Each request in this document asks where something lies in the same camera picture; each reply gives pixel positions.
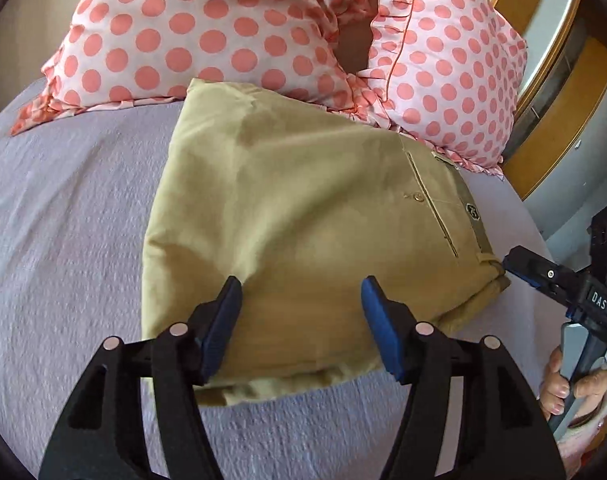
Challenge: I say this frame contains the lilac bed sheet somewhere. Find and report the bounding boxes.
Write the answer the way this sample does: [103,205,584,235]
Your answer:
[0,77,559,480]

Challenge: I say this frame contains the pink polka dot pillow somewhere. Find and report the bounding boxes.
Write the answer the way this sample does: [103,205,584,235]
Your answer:
[366,0,529,177]
[10,0,384,137]

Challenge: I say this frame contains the person's right hand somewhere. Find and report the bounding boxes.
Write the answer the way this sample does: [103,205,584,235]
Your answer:
[540,347,607,423]

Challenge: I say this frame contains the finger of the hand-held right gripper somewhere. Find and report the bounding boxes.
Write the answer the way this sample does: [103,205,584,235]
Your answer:
[502,245,591,307]

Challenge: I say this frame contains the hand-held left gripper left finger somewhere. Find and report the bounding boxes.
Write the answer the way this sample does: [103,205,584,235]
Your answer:
[38,275,243,480]

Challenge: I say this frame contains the khaki pants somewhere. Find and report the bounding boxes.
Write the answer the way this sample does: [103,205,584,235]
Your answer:
[140,78,512,407]

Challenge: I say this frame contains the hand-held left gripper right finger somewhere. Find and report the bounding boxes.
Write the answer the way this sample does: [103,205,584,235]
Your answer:
[361,276,567,480]

